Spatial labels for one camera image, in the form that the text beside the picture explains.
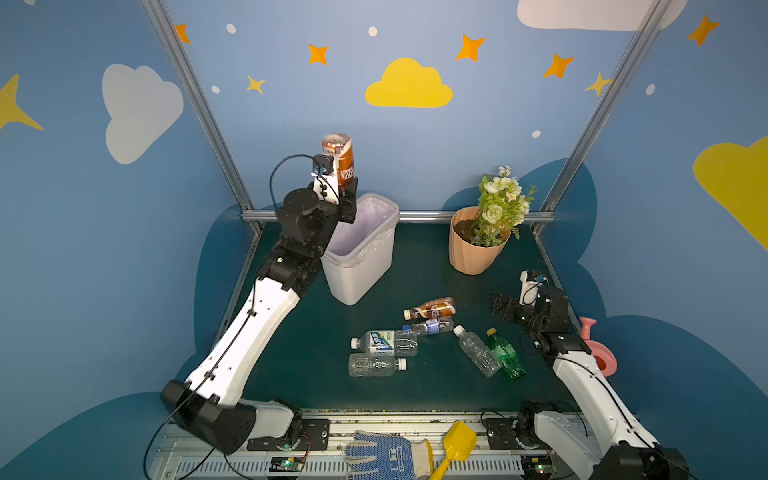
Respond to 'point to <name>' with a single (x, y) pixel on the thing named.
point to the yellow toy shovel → (459, 444)
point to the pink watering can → (602, 355)
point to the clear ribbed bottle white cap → (478, 352)
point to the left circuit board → (286, 464)
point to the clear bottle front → (374, 365)
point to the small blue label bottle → (431, 326)
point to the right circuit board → (537, 466)
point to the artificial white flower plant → (502, 208)
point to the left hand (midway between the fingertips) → (346, 175)
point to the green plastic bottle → (506, 354)
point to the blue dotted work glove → (396, 458)
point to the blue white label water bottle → (402, 343)
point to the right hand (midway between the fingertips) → (509, 293)
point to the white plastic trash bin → (349, 285)
